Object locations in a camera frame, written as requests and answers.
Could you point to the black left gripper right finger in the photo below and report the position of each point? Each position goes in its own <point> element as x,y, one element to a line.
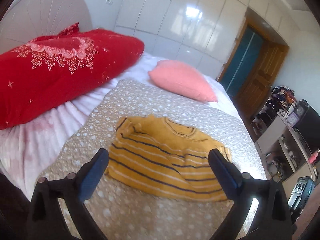
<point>272,219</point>

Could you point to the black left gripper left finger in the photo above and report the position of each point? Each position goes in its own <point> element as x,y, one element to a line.
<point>46,220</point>

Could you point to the yellow striped knit sweater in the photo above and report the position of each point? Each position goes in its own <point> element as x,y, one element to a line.
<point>166,159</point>

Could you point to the pile of clothes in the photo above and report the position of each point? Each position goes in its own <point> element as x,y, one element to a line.
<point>284,97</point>

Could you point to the pink bottle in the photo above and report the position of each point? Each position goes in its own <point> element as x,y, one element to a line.
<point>314,156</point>

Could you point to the white shelf unit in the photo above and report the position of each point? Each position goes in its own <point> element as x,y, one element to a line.
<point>282,149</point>

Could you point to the black television screen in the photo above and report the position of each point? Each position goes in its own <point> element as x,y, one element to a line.
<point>309,128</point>

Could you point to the pink white fluffy blanket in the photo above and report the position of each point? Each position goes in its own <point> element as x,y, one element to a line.
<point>66,137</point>

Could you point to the beige white-spotted quilt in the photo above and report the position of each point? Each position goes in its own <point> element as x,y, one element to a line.
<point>123,212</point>

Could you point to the small desk clock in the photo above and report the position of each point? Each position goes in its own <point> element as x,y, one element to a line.
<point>301,108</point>

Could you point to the brown wooden door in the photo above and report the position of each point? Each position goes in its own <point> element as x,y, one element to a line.
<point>258,84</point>

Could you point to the red floral pillow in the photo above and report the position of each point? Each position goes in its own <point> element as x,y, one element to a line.
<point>50,70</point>

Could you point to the pink cushion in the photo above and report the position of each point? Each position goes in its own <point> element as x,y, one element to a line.
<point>182,79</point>

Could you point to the white glossy wardrobe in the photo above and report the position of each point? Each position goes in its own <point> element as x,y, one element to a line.
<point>202,33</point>

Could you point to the white round headboard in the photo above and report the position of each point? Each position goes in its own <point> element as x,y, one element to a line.
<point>28,19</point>

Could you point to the white wall socket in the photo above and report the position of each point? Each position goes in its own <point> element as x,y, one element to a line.
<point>109,1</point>

